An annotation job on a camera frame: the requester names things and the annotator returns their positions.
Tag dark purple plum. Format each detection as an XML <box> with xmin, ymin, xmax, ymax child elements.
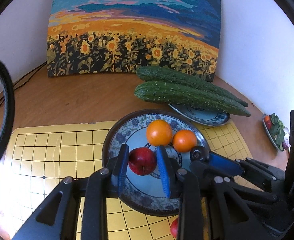
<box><xmin>190</xmin><ymin>145</ymin><xmax>210</xmax><ymax>162</ymax></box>

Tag small orange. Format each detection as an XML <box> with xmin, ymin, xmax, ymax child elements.
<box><xmin>172</xmin><ymin>129</ymin><xmax>197</xmax><ymax>153</ymax></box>

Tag red apple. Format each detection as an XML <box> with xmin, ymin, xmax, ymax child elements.
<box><xmin>170</xmin><ymin>218</ymin><xmax>179</xmax><ymax>238</ymax></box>
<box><xmin>128</xmin><ymin>147</ymin><xmax>157</xmax><ymax>176</ymax></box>

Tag large orange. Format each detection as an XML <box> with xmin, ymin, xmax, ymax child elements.
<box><xmin>146</xmin><ymin>120</ymin><xmax>172</xmax><ymax>147</ymax></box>

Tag small blue white plate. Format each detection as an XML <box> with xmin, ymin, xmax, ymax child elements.
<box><xmin>169</xmin><ymin>104</ymin><xmax>230</xmax><ymax>127</ymax></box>

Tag blue white porcelain plate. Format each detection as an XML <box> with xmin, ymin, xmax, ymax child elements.
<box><xmin>102</xmin><ymin>109</ymin><xmax>209</xmax><ymax>216</ymax></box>

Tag salad dish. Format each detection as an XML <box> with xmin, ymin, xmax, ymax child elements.
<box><xmin>262</xmin><ymin>113</ymin><xmax>291</xmax><ymax>152</ymax></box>

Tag yellow go board mat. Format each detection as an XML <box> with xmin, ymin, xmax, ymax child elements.
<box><xmin>2</xmin><ymin>119</ymin><xmax>254</xmax><ymax>240</ymax></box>

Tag front green cucumber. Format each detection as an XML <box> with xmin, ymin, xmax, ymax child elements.
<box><xmin>134</xmin><ymin>81</ymin><xmax>251</xmax><ymax>117</ymax></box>

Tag green cucumber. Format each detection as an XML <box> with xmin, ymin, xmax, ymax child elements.
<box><xmin>134</xmin><ymin>81</ymin><xmax>251</xmax><ymax>117</ymax></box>
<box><xmin>136</xmin><ymin>66</ymin><xmax>248</xmax><ymax>107</ymax></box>

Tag back green cucumber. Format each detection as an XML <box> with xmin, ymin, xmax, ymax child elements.
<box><xmin>136</xmin><ymin>66</ymin><xmax>248</xmax><ymax>107</ymax></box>

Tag sunflower field painting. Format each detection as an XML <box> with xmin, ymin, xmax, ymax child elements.
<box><xmin>47</xmin><ymin>0</ymin><xmax>221</xmax><ymax>81</ymax></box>

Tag black braided cable loop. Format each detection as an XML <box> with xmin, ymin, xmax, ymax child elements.
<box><xmin>0</xmin><ymin>57</ymin><xmax>16</xmax><ymax>183</ymax></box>

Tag thin black wall cables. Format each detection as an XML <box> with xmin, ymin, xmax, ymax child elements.
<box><xmin>0</xmin><ymin>61</ymin><xmax>48</xmax><ymax>116</ymax></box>

